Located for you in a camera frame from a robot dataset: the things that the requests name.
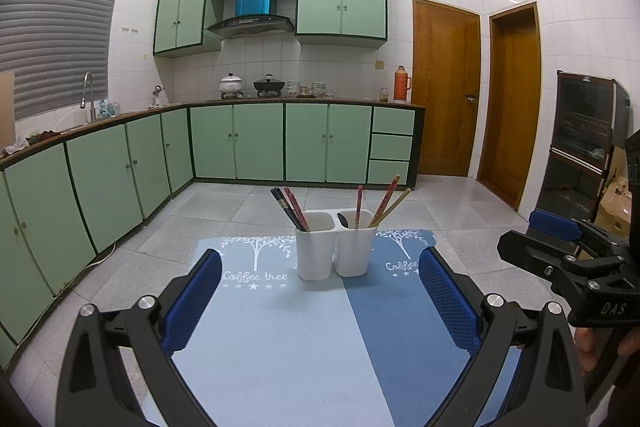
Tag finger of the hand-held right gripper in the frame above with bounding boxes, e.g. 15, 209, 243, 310
529, 208, 587, 244
496, 230, 582, 291

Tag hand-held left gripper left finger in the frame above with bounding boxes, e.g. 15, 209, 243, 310
55, 249, 223, 427

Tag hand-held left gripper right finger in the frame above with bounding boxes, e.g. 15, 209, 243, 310
417, 246, 587, 427

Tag white plastic utensil container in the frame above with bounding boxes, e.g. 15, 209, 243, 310
295, 210, 335, 281
332, 209, 377, 278

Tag plain wooden chopstick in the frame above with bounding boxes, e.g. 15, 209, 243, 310
370, 188, 412, 229

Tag black chopstick with gold band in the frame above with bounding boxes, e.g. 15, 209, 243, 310
270, 187, 304, 232

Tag person's right hand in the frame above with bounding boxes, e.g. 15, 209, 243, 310
574, 323, 640, 376

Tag dark blue printed mat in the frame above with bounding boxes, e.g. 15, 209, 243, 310
344, 228, 527, 427

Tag cardboard box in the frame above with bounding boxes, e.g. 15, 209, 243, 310
594, 146, 637, 234

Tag black glass-door cabinet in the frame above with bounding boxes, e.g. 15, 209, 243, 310
529, 69, 632, 224

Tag light blue printed mat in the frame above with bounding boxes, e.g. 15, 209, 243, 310
144, 234, 397, 427

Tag plain wooden door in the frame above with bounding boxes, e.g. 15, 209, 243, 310
477, 1, 543, 211

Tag green kitchen base cabinets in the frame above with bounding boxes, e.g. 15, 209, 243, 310
0, 101, 426, 349

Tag red thermos flask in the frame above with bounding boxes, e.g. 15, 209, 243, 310
392, 65, 413, 103

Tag white cooking pot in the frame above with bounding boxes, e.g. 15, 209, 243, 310
218, 74, 245, 98

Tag metal sink faucet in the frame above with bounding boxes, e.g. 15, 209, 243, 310
81, 71, 99, 123

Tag black wok with lid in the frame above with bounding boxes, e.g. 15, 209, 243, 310
253, 74, 287, 97

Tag range hood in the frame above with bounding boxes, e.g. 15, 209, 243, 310
206, 14, 295, 40

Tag grey window blinds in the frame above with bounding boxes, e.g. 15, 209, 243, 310
0, 0, 126, 124

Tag white floor cable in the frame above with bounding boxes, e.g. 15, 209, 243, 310
54, 238, 117, 294

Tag wooden door with handle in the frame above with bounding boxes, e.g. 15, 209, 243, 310
412, 0, 482, 178

